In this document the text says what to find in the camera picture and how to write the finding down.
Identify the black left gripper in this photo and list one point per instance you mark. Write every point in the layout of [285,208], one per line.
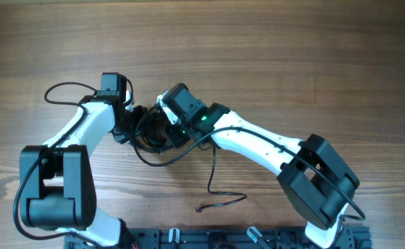
[121,137]

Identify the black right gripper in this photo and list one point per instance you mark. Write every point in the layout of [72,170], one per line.
[174,137]

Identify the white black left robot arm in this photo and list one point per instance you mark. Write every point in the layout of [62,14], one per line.
[56,190]

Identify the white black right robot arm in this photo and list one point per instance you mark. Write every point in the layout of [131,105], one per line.
[316,180]

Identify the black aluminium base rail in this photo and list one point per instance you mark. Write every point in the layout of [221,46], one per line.
[279,238]

